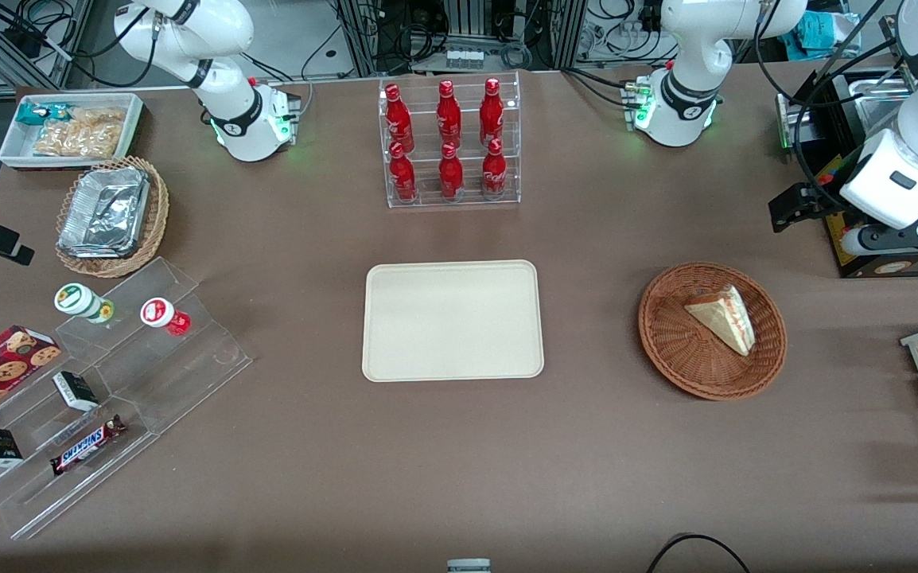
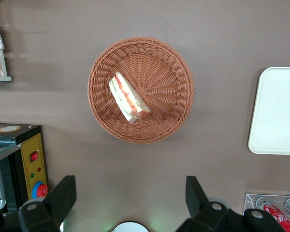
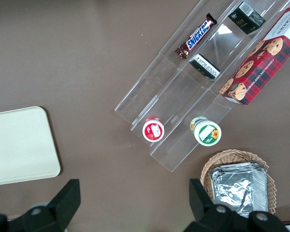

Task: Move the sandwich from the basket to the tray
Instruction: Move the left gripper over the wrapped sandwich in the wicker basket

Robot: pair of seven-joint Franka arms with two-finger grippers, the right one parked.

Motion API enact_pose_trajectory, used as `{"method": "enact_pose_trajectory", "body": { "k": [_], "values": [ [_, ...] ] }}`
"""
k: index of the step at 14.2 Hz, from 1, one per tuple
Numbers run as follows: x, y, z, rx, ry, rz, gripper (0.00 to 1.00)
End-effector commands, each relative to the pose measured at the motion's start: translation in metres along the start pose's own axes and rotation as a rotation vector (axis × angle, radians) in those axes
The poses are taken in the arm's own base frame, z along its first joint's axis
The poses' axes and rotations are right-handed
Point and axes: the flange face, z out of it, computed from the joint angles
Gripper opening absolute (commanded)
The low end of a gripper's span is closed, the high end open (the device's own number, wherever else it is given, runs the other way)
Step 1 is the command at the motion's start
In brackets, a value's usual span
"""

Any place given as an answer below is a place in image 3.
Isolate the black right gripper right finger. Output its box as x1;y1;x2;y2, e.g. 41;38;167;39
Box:
183;178;289;232

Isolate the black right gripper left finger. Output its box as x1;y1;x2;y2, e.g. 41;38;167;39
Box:
0;179;81;232

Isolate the woven wicker basket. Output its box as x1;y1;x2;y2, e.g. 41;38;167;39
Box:
200;149;276;215

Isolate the cream plastic tray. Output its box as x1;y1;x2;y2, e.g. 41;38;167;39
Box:
0;106;61;187

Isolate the aluminium foil container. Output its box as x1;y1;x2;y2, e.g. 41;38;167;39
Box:
209;162;268;218

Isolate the green sunflower-lidded cup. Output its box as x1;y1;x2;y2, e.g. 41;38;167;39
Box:
189;116;222;147

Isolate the red-lidded small cup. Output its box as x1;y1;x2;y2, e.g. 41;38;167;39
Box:
142;116;165;142

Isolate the clear acrylic tiered shelf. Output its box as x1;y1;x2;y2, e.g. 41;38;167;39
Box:
114;0;290;173

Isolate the black box with white label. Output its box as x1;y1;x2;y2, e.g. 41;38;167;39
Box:
188;53;221;80

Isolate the red tartan shortbread cookie box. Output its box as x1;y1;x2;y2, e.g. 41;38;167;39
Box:
218;5;290;106

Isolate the Snickers chocolate bar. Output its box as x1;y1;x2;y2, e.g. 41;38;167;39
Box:
175;13;218;60

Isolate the black box with gold print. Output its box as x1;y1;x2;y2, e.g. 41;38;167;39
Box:
228;1;266;35

